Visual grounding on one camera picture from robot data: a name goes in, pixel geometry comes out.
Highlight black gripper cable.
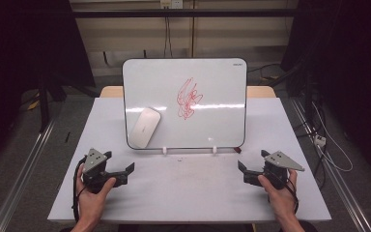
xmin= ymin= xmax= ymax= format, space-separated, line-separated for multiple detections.
xmin=267 ymin=170 xmax=300 ymax=216
xmin=71 ymin=156 xmax=89 ymax=223

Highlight white cable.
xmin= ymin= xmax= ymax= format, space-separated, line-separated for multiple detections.
xmin=311 ymin=101 xmax=355 ymax=173

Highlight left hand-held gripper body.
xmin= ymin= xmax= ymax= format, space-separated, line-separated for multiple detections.
xmin=82 ymin=148 xmax=128 ymax=194

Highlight black metal stand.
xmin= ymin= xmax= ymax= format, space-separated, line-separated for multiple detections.
xmin=36 ymin=72 xmax=52 ymax=133

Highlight black floor cable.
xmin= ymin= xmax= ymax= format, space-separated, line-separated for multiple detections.
xmin=247 ymin=63 xmax=283 ymax=82

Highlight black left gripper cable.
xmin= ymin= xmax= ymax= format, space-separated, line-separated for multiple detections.
xmin=71 ymin=156 xmax=89 ymax=223

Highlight white wall socket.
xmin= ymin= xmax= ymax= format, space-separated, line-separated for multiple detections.
xmin=159 ymin=0 xmax=185 ymax=10

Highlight white whiteboard with black rim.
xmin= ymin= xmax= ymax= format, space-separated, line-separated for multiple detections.
xmin=122 ymin=57 xmax=248 ymax=151

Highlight wooden table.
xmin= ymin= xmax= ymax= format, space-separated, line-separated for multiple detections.
xmin=99 ymin=85 xmax=276 ymax=100

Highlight aluminium floor rail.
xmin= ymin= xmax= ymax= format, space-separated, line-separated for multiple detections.
xmin=289 ymin=96 xmax=371 ymax=232
xmin=0 ymin=118 xmax=58 ymax=232

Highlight person's right hand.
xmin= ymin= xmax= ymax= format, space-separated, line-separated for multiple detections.
xmin=257 ymin=169 xmax=300 ymax=224

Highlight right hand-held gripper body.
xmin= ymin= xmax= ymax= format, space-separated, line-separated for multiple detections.
xmin=253 ymin=150 xmax=305 ymax=190

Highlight black horizontal metal bar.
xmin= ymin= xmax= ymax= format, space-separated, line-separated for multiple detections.
xmin=71 ymin=8 xmax=298 ymax=19

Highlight black hanging cables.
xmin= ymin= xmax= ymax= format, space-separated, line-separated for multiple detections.
xmin=163 ymin=15 xmax=174 ymax=59

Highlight person's left hand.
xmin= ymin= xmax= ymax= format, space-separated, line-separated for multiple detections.
xmin=75 ymin=163 xmax=117 ymax=224

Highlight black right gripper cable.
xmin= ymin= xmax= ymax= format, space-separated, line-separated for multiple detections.
xmin=267 ymin=170 xmax=300 ymax=216

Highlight white whiteboard eraser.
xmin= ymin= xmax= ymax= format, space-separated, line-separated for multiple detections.
xmin=128 ymin=106 xmax=162 ymax=150

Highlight black curtain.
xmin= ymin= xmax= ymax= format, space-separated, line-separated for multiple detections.
xmin=0 ymin=0 xmax=96 ymax=172
xmin=279 ymin=0 xmax=371 ymax=187

